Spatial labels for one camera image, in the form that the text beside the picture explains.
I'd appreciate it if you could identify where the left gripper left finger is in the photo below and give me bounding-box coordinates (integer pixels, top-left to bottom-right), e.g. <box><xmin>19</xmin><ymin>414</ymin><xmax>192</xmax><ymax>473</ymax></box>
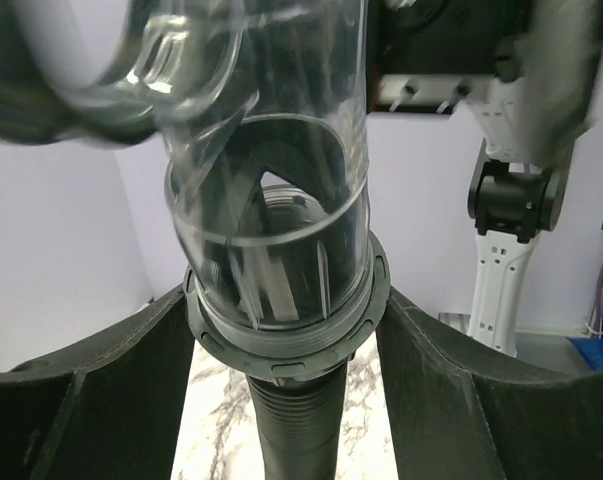
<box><xmin>0</xmin><ymin>288</ymin><xmax>194</xmax><ymax>479</ymax></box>

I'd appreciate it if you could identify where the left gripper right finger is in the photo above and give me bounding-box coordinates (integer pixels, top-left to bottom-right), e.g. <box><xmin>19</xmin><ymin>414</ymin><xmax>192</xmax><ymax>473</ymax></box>
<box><xmin>376</xmin><ymin>291</ymin><xmax>603</xmax><ymax>479</ymax></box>

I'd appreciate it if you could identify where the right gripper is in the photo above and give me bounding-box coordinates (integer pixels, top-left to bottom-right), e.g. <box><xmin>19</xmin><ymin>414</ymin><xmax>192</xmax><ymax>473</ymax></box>
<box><xmin>366</xmin><ymin>1</ymin><xmax>603</xmax><ymax>169</ymax></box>

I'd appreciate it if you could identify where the black corrugated hose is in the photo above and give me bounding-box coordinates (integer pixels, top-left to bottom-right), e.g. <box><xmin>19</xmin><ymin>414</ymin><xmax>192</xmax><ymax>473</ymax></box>
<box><xmin>182</xmin><ymin>232</ymin><xmax>392</xmax><ymax>480</ymax></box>

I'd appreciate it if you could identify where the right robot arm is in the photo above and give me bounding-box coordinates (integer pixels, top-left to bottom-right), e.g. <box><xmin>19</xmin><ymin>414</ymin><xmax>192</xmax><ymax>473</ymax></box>
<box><xmin>367</xmin><ymin>0</ymin><xmax>603</xmax><ymax>356</ymax></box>

